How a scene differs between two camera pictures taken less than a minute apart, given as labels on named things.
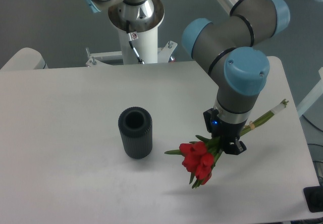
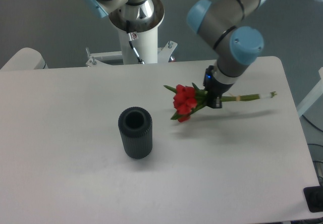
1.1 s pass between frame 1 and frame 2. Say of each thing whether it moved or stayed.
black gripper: moved
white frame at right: stayed
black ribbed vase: stayed
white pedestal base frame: stayed
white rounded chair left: stayed
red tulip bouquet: moved
